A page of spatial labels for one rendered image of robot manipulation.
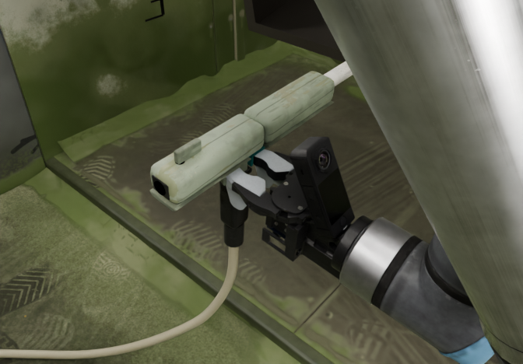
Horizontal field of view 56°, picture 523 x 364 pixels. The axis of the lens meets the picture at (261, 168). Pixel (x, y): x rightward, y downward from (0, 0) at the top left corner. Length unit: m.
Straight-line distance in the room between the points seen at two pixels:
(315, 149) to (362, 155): 0.95
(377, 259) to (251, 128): 0.22
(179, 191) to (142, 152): 0.96
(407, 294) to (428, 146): 0.34
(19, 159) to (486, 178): 1.39
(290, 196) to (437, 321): 0.21
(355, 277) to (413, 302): 0.06
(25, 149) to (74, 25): 0.37
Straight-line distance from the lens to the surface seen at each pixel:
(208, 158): 0.56
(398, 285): 0.53
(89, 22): 1.49
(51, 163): 1.53
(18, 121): 1.47
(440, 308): 0.52
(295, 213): 0.57
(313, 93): 0.68
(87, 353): 1.06
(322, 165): 0.53
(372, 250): 0.54
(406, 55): 0.17
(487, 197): 0.22
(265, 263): 1.12
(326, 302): 1.06
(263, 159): 0.63
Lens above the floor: 0.88
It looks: 37 degrees down
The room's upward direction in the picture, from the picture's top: straight up
